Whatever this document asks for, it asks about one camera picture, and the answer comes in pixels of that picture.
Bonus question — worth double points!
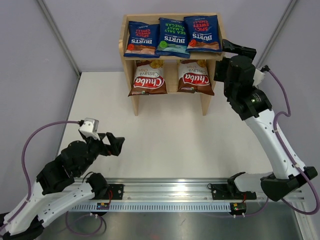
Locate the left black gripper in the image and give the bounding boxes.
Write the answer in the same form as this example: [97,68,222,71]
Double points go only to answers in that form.
[76,131,125,176]

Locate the blue Burts spicy chilli bag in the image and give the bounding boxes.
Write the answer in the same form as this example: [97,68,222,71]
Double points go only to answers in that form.
[183,15,222,53]

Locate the Chuba cassava chips bag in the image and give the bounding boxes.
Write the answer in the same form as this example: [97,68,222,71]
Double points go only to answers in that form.
[128,60,167,97]
[177,59,214,96]

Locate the blue Burts sea salt bag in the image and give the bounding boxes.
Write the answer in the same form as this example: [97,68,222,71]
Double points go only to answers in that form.
[155,17,190,59]

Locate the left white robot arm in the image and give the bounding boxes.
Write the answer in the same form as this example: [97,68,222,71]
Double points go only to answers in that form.
[0,132,125,240]

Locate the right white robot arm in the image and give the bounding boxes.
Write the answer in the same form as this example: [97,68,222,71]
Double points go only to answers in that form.
[214,39,318,202]

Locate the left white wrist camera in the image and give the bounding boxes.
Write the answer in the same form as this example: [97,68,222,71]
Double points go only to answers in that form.
[79,118,100,140]

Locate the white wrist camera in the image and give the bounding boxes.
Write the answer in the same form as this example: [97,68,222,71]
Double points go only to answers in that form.
[253,65,270,87]
[79,118,100,140]

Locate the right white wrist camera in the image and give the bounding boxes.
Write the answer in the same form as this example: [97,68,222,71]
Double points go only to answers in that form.
[253,65,270,87]

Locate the aluminium mounting rail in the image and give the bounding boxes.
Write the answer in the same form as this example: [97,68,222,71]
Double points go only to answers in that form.
[33,177,306,201]

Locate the white slotted cable duct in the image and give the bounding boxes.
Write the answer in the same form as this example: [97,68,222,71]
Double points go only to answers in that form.
[70,201,231,213]

